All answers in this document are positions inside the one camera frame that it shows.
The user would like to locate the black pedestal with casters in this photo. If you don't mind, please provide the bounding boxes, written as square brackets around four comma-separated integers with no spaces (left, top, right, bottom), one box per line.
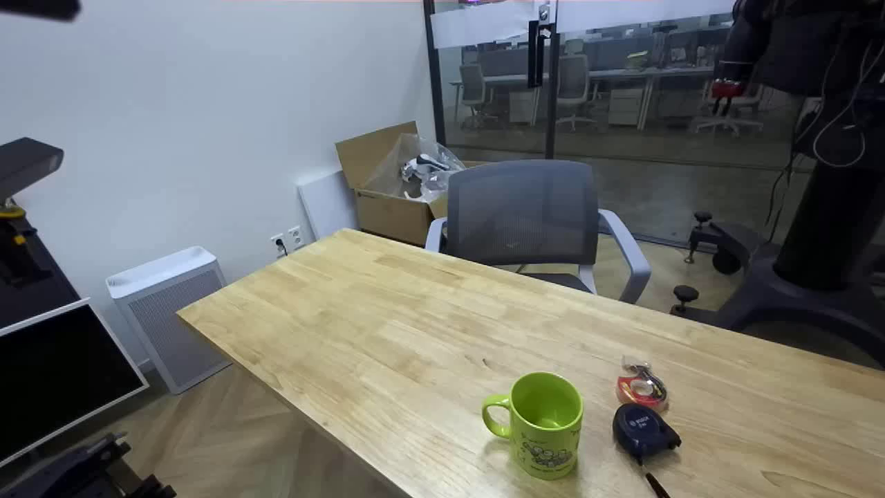
[670,91,885,368]

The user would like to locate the black glass door frame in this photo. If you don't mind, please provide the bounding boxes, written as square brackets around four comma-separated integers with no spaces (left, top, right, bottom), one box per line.
[419,0,562,159]

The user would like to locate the brown cardboard box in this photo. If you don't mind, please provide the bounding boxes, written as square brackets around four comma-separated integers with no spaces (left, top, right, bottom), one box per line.
[331,119,452,249]

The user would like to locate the white looped cable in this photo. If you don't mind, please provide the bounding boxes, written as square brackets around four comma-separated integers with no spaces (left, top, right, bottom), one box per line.
[806,35,885,174]

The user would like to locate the black monitor with white frame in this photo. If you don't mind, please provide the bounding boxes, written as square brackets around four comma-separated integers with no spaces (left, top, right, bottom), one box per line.
[0,295,152,469]

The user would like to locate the grey background office chair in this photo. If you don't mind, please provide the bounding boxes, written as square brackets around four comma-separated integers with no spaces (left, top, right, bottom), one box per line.
[551,51,600,133]

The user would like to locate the grey mesh office chair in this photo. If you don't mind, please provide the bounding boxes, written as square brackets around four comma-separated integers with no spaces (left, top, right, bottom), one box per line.
[423,156,653,307]

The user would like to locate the red orange carabiner keyring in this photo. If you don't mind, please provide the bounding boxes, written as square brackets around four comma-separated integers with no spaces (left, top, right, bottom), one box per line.
[613,363,671,415]

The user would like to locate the green ceramic mug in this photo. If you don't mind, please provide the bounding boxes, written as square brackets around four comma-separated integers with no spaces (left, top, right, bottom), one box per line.
[479,369,585,480]

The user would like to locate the thin black strap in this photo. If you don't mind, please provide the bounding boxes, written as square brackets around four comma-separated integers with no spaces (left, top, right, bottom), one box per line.
[642,466,674,498]

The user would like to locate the black door handle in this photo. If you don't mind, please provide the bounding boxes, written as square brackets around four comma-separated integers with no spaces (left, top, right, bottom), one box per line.
[524,15,555,91]

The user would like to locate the clear crumpled plastic bag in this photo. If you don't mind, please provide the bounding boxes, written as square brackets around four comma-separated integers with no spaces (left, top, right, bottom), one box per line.
[396,141,468,202]

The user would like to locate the yellow black clamp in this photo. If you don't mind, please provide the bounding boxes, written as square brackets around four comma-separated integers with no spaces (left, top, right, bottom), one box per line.
[0,199,29,253]

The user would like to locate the black camera head on stand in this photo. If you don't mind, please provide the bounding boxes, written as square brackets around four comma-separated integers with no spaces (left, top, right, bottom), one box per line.
[0,134,65,202]

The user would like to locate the red white background chair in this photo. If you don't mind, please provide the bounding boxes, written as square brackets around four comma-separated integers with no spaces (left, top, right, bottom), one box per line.
[688,73,769,137]

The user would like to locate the white air purifier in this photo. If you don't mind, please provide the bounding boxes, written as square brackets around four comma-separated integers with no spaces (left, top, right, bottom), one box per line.
[101,242,231,396]

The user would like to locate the black wheeled stand base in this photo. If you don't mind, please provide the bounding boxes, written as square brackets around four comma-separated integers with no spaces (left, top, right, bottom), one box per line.
[0,430,179,498]

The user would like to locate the white wall socket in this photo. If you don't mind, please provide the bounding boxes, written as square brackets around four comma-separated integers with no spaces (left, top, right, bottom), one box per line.
[269,223,311,260]

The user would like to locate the white flat board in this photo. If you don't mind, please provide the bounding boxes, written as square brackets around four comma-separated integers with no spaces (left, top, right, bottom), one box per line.
[293,166,360,242]

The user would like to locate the black bar overhead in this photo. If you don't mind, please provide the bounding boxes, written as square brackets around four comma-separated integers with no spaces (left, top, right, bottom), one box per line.
[0,0,83,25]

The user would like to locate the dark hanging jacket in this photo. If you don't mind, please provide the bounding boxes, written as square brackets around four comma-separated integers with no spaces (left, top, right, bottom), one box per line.
[714,0,885,100]

